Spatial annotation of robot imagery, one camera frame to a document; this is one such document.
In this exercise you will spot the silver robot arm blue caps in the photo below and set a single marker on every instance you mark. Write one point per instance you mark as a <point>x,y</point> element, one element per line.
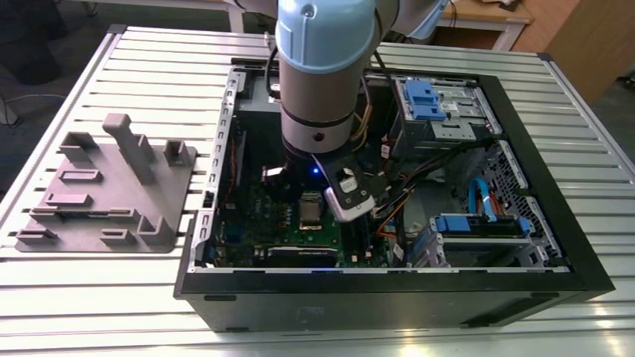
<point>318,93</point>

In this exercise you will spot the CPU socket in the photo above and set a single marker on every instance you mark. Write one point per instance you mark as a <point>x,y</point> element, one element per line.
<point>310,228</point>

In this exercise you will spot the grey power supply box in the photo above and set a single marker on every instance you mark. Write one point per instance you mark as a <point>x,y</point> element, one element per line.
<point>258,137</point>

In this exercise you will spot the green motherboard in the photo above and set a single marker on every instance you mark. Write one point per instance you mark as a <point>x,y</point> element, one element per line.
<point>269,223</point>

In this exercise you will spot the black RAM slot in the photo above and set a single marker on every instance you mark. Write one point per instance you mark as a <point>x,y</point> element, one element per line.
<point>353,241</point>
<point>366,238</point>

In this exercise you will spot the black graphics card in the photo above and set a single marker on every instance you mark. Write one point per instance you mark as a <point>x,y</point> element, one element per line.
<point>298,256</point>

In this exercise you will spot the blue plastic drive carrier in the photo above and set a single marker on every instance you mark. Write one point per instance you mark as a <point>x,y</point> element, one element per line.
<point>422,100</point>

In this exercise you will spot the silver drive cage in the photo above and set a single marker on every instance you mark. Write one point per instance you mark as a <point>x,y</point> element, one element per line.
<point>452,130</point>

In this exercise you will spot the black disk in blue carrier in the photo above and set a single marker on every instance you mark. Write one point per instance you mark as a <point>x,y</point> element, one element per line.
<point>454,224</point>

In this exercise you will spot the black PC case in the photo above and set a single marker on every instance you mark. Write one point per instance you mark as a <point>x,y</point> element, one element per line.
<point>348,305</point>

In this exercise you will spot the grey plastic parts rack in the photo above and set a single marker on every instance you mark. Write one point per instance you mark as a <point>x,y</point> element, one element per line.
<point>114,208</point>

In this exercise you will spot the silver disk bay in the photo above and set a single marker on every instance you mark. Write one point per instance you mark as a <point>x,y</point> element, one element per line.
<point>489,241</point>

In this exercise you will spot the wooden desk white legs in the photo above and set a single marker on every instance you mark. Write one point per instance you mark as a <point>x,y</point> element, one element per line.
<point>486,13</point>

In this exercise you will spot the black office chair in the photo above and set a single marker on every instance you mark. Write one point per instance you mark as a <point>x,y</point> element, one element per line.
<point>30,56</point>

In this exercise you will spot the wooden cabinet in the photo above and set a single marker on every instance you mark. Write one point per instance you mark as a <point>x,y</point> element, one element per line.
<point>586,44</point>

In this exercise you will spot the small wrist camera box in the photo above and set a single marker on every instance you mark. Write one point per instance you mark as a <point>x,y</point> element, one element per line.
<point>273,172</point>

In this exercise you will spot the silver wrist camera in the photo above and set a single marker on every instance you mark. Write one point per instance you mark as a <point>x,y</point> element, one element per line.
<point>356,202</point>

